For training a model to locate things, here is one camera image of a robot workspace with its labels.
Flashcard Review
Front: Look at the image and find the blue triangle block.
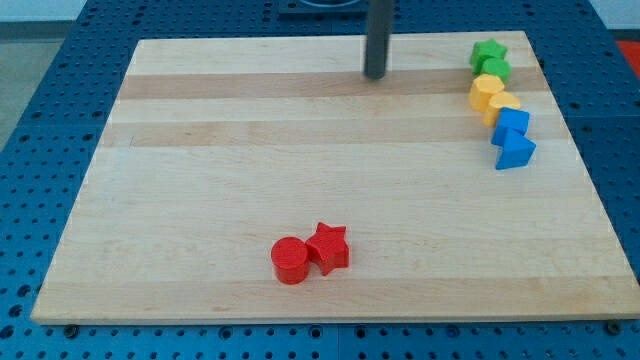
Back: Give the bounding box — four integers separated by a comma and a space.
495, 130, 537, 170

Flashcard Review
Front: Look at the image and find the green star block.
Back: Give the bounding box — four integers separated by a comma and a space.
469, 38, 508, 75

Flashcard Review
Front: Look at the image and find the yellow heart block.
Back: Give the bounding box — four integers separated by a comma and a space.
483, 91, 521, 127

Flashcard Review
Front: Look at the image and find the red star block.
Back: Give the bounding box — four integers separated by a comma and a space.
305, 222, 350, 276

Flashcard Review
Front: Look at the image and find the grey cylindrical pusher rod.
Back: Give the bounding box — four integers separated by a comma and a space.
363, 0, 394, 81

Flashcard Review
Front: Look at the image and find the wooden board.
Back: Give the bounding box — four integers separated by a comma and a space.
31, 31, 639, 325

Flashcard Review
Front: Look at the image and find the green cylinder block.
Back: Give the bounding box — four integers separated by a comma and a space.
480, 58, 512, 84

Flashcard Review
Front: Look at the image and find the blue cube block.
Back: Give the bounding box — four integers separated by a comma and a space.
491, 107, 530, 146

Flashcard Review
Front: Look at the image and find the red cylinder block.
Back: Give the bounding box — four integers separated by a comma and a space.
270, 237, 310, 285

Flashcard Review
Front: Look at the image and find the yellow hexagon block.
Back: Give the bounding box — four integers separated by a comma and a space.
469, 74, 505, 112

